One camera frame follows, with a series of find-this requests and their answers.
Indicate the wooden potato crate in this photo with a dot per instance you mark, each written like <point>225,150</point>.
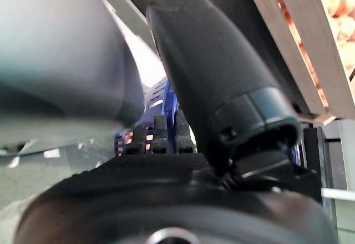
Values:
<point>305,47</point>

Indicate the silver robot right leg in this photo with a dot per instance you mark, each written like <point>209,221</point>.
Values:
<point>55,61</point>

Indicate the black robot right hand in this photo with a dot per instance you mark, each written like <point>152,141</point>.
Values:
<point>216,61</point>

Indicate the blue plastic shopping basket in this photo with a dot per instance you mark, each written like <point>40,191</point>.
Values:
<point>158,91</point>

